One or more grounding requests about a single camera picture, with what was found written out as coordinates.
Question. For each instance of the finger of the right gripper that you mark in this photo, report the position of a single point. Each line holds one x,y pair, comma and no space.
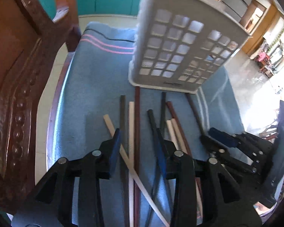
223,138
224,156

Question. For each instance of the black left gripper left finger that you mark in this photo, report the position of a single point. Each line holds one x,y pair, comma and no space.
50,201

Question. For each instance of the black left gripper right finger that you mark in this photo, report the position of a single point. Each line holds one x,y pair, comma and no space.
223,201

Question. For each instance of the cream chopstick pair right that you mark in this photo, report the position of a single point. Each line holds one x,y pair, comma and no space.
185,150

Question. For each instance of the cream chopstick pair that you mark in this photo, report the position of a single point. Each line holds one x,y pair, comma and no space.
185,150
172,133

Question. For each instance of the cream chopstick pair left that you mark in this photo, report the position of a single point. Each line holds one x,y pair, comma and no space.
172,133

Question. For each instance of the black chopstick centre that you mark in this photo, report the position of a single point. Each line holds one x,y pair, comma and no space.
152,120

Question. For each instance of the dark chopstick far right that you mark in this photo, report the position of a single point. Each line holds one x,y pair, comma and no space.
196,115

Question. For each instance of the dark green chopstick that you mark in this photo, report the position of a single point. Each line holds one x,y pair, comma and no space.
162,113

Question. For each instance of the red-brown chopstick right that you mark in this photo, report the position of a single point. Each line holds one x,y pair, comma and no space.
174,115

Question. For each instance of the red-brown long chopstick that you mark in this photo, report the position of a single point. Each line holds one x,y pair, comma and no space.
136,154

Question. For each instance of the white chopstick upright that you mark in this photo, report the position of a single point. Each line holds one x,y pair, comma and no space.
131,159

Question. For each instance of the dark brown chopstick left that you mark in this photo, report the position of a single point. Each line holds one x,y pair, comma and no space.
123,122

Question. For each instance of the white chopstick diagonal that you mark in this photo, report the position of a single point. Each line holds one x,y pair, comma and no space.
135,180

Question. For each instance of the grey plastic utensil basket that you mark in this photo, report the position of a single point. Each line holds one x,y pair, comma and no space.
179,44

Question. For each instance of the blue towel mat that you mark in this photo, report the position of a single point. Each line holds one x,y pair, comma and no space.
97,77

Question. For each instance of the carved wooden chair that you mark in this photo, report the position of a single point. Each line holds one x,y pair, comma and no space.
29,43

